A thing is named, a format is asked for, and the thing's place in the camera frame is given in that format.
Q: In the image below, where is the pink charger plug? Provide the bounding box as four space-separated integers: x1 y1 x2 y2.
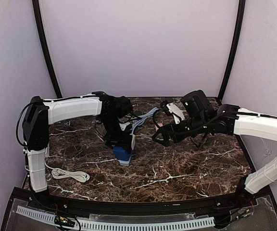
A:
155 123 163 131

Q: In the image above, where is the blue cube socket adapter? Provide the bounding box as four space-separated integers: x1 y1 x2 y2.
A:
113 146 132 161

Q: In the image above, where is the white cube socket adapter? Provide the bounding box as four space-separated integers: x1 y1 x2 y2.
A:
131 134 136 150

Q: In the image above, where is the light blue power strip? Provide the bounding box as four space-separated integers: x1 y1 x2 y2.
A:
119 107 158 166

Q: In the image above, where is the white power strip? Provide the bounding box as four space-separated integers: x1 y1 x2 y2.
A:
45 162 90 183

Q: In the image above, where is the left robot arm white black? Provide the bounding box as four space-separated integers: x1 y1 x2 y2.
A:
17 91 135 193

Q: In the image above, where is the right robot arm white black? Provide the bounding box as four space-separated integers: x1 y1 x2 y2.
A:
152 90 277 197

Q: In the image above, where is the small circuit board right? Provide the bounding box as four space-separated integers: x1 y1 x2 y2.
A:
235 207 254 219

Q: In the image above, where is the small circuit board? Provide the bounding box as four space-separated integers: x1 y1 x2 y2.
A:
54 215 75 228
235 207 254 219

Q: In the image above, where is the small circuit board left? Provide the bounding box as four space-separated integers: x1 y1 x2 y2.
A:
54 215 75 228

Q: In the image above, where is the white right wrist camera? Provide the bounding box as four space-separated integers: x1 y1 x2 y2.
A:
166 103 185 124

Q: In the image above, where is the right black corner post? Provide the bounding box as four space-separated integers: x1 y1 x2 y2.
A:
217 0 246 102

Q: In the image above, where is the black corner post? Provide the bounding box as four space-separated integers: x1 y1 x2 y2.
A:
32 0 62 98
217 0 246 102

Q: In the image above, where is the white slotted cable duct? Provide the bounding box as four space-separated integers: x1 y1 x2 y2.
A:
16 205 215 231

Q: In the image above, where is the black front rail frame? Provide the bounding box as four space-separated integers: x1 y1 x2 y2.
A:
1 188 277 231

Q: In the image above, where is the left black corner post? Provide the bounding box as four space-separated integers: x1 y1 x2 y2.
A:
32 0 62 98

